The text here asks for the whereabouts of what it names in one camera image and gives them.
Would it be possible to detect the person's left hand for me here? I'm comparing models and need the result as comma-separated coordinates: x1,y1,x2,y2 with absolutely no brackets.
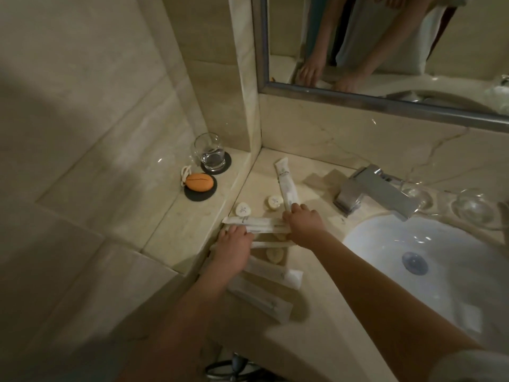
209,224,255,277

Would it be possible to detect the person's right hand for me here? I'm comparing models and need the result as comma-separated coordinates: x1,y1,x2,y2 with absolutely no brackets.
282,203,329,251

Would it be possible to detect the white tube packet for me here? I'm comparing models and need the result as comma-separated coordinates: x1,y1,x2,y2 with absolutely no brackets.
273,157,300,207

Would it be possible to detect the clear drinking glass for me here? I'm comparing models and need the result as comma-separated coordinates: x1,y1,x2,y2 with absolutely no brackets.
194,132,227,171

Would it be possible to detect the clear glass dish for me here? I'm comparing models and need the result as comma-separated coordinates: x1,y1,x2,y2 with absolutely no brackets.
453,188,500,227
399,180,436,211

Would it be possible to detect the person's right forearm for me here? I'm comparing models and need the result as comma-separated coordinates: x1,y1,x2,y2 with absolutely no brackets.
314,234,490,382

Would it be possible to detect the person's left forearm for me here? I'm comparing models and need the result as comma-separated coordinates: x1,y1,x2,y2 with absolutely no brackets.
119,266,247,382

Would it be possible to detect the round black soap dish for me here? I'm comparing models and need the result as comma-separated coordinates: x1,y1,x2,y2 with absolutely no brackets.
183,173,218,203

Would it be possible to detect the white sink basin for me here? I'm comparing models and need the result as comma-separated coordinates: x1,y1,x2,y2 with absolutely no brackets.
341,213,509,346

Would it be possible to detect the chrome faucet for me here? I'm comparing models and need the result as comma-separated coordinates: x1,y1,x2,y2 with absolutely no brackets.
333,163,418,222

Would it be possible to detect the round black coaster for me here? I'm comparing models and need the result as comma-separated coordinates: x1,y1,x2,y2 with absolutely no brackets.
200,150,232,175

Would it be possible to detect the round sink drain stopper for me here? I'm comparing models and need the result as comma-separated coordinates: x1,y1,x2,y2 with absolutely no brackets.
401,251,429,276

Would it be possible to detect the orange soap with cord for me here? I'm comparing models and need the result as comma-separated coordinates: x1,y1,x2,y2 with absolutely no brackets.
179,164,215,193

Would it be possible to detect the metal framed wall mirror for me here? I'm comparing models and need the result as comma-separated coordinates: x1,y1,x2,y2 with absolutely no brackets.
250,0,509,134

